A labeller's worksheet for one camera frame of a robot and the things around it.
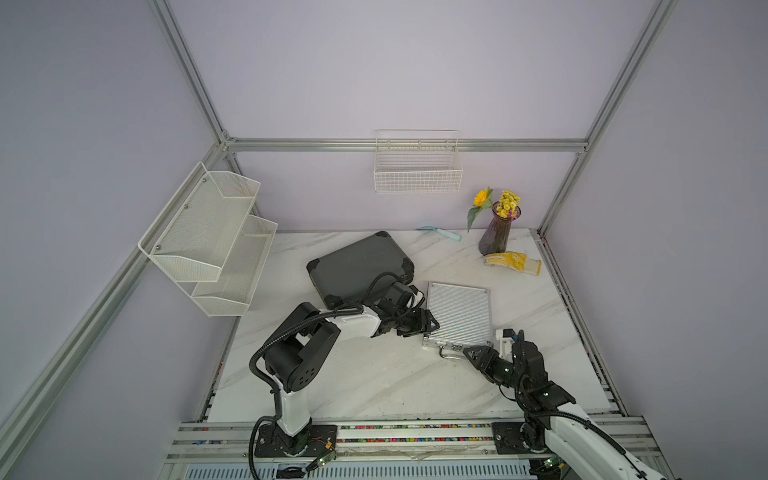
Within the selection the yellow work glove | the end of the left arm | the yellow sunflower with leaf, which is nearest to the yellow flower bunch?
the yellow sunflower with leaf

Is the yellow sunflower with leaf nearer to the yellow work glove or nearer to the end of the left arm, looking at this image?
the yellow work glove

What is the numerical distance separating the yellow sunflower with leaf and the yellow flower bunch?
4cm

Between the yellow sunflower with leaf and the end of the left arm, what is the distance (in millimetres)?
363

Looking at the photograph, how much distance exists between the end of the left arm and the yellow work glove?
38 centimetres

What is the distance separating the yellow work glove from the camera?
1.10m

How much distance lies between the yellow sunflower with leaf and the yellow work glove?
184 millimetres

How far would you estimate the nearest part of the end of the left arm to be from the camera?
2.38 ft

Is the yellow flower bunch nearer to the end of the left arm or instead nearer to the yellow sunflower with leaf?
the yellow sunflower with leaf

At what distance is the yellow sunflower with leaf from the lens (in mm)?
975
